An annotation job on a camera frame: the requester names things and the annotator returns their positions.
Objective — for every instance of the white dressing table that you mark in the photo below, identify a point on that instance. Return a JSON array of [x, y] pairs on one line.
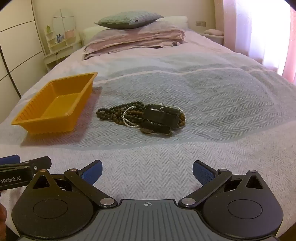
[[59, 52]]

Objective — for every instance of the green checked pillow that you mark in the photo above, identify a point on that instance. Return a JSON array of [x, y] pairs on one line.
[[127, 19]]

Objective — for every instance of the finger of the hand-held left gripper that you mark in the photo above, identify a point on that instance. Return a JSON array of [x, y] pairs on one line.
[[10, 159], [40, 162]]

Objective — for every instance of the blue cosmetic bottles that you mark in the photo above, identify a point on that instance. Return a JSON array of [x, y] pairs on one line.
[[59, 38]]

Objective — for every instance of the pink folded duvet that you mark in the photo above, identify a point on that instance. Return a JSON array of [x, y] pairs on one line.
[[138, 38]]

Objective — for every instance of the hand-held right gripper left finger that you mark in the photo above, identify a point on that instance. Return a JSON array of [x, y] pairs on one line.
[[93, 172]]

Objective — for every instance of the oval mirror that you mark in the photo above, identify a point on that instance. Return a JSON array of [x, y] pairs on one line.
[[62, 20]]

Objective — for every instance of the white wardrobe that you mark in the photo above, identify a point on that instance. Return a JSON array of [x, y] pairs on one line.
[[16, 46]]

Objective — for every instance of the orange plastic tray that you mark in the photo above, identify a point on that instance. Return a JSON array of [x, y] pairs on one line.
[[34, 120]]

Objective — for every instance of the small pink cushion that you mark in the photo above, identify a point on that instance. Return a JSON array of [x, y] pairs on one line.
[[214, 32]]

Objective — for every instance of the pink plastic basin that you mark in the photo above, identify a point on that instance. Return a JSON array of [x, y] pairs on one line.
[[69, 34]]

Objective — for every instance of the pink curtain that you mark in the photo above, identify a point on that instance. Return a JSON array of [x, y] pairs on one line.
[[266, 30]]

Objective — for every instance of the wall socket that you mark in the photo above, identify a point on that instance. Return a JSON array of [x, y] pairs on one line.
[[200, 23]]

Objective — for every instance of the person's left hand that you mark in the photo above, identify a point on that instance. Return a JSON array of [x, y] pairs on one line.
[[2, 213]]

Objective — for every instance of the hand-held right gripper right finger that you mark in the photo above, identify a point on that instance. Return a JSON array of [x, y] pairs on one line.
[[203, 172]]

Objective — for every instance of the green bottle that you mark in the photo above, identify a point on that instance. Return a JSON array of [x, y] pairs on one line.
[[48, 29]]

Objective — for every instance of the white nightstand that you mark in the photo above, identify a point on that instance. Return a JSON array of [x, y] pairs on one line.
[[214, 39]]

